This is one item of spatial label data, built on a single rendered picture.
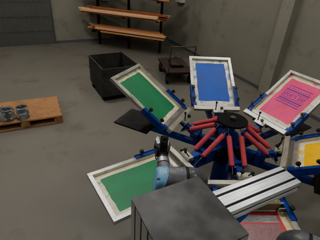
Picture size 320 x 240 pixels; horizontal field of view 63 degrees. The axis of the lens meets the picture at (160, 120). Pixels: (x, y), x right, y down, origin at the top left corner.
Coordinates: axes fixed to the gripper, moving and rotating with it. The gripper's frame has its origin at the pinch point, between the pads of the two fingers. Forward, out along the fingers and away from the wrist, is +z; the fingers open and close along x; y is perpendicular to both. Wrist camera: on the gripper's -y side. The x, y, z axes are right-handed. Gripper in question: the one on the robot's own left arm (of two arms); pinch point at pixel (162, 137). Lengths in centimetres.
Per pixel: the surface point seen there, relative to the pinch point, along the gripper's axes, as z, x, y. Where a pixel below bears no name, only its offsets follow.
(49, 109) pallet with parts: 301, -164, 175
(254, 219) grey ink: -7, 86, 60
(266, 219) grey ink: -6, 96, 59
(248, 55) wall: 523, 272, 61
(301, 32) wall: 407, 312, -33
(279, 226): -13, 104, 58
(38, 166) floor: 160, -136, 187
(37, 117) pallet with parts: 273, -175, 177
